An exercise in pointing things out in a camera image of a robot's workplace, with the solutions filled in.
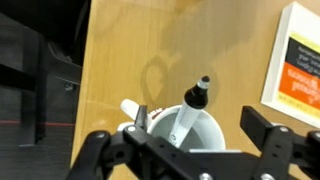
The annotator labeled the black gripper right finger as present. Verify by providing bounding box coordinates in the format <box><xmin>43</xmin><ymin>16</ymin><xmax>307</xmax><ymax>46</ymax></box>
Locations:
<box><xmin>240</xmin><ymin>106</ymin><xmax>320</xmax><ymax>167</ymax></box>

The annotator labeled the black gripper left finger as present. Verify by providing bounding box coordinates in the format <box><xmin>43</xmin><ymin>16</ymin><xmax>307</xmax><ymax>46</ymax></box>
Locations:
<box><xmin>124</xmin><ymin>105</ymin><xmax>187</xmax><ymax>167</ymax></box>

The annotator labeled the red white mug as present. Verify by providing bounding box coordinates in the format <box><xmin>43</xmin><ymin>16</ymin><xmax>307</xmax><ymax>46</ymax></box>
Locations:
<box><xmin>117</xmin><ymin>98</ymin><xmax>227</xmax><ymax>154</ymax></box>

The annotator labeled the white orange black book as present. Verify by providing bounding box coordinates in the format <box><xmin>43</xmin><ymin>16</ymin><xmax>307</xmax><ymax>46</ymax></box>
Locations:
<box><xmin>261</xmin><ymin>2</ymin><xmax>320</xmax><ymax>128</ymax></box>

